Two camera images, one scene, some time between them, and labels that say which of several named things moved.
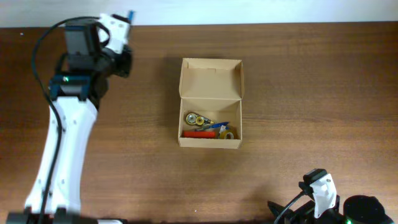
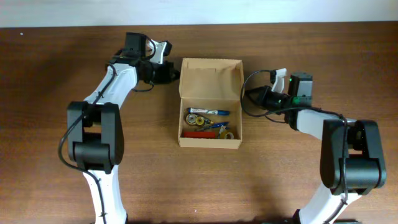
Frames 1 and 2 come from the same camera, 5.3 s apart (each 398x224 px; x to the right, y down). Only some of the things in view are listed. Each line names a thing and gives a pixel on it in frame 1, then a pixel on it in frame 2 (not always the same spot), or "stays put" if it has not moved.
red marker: x=199 y=134 stays put
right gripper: x=289 y=213 → x=254 y=94
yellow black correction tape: x=193 y=119 stays put
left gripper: x=125 y=62 → x=169 y=72
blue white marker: x=131 y=15 → x=208 y=111
